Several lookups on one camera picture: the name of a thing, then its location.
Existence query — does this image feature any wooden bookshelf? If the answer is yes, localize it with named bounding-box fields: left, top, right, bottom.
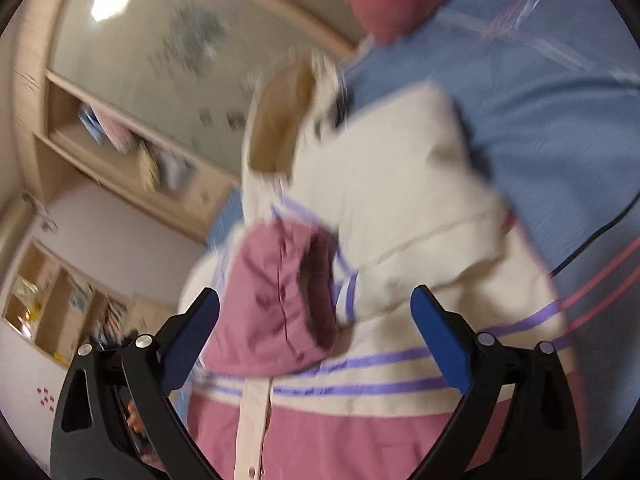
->
left=2, top=240, right=176, bottom=361

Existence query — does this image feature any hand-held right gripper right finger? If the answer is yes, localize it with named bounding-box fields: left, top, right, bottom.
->
left=410, top=285, right=583, bottom=480

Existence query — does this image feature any wooden wardrobe with frosted door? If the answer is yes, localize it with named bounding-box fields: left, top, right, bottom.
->
left=10, top=0, right=361, bottom=241

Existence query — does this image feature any yellow bag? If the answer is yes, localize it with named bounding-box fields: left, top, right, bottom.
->
left=137, top=142, right=162, bottom=192

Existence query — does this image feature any pink and cream jacket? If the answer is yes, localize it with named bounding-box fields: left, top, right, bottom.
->
left=177, top=52, right=586, bottom=480

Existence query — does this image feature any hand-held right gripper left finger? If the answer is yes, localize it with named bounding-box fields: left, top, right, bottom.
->
left=50, top=286, right=223, bottom=480

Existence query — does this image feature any blue bed sheet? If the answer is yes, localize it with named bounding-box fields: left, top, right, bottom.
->
left=207, top=0, right=640, bottom=411

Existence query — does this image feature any folded blue cloth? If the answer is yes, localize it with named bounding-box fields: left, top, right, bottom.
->
left=77, top=102, right=108, bottom=145

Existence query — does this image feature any black cable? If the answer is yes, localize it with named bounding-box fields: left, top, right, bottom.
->
left=550, top=195, right=636, bottom=277

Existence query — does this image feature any folded pink cloth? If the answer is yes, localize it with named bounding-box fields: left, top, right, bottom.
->
left=102, top=115, right=137, bottom=155

